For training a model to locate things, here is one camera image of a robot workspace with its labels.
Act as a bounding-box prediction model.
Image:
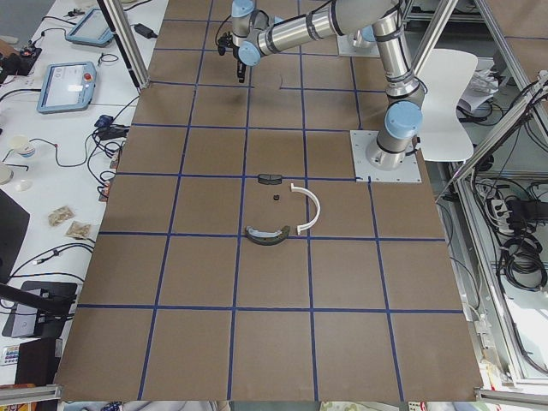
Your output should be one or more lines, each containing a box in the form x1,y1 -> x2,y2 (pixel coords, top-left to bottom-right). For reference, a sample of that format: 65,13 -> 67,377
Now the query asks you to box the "white curved plastic arc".
289,183 -> 321,235

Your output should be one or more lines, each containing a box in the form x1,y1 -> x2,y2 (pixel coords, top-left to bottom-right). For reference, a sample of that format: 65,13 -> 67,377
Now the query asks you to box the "white paper cup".
9,135 -> 36,158

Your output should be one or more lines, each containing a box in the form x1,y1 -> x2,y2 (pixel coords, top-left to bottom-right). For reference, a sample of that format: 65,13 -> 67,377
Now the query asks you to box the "green curved brake shoe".
245,225 -> 290,246

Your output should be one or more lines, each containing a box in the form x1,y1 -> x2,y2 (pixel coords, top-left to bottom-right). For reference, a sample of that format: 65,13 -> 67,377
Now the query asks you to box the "far blue teach pendant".
65,8 -> 113,47

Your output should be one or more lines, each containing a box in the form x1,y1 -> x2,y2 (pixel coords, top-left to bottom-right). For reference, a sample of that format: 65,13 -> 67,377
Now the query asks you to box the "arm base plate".
350,130 -> 422,184
337,34 -> 379,58

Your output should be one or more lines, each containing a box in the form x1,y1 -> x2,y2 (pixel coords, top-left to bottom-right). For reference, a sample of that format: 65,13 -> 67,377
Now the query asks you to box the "aluminium frame post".
98,0 -> 150,90

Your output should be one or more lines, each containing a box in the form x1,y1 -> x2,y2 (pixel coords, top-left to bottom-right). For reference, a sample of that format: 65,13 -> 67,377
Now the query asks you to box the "near blue teach pendant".
37,61 -> 97,114

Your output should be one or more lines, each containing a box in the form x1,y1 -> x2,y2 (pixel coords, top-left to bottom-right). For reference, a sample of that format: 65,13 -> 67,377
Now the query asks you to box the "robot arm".
215,0 -> 426,170

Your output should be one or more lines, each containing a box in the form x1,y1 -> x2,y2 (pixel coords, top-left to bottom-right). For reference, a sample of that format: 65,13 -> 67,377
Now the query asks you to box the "black brake pad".
258,173 -> 283,185

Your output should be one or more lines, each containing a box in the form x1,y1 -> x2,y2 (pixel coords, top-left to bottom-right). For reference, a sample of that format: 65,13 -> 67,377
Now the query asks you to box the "blue teach pendant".
37,61 -> 97,114
65,8 -> 113,47

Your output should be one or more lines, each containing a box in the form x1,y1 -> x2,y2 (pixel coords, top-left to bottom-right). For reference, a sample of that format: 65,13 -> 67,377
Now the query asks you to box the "white plastic chair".
418,49 -> 478,162

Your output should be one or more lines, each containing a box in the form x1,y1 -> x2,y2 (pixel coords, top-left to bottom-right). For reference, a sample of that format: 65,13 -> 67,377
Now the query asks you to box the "black power adapter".
134,23 -> 158,39

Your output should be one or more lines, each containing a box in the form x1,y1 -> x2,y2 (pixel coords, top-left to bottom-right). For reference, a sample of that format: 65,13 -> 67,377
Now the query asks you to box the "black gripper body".
216,34 -> 247,80

